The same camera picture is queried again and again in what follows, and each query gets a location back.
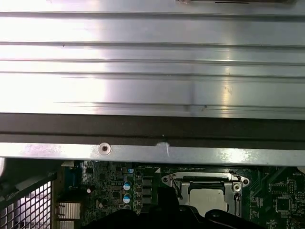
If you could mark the CPU socket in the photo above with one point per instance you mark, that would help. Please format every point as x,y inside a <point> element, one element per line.
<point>245,182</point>

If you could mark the black PC case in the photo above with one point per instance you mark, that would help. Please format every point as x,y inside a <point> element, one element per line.
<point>143,126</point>

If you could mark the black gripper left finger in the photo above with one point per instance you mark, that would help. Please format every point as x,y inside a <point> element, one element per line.
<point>166,198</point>

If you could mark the metal locking lever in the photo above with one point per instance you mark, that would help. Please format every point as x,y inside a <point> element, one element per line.
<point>237,205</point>
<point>176,188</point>

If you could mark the metal socket cover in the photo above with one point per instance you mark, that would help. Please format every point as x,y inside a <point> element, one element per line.
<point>229,200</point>

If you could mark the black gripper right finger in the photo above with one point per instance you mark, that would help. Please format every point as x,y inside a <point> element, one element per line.
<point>226,221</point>

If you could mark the metal rear port block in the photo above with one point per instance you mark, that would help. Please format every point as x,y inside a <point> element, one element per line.
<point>68,210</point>

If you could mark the silver CPU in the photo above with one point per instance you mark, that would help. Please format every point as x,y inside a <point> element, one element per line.
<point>207,200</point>

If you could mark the green motherboard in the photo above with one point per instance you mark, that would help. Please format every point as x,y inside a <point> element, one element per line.
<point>274,190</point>

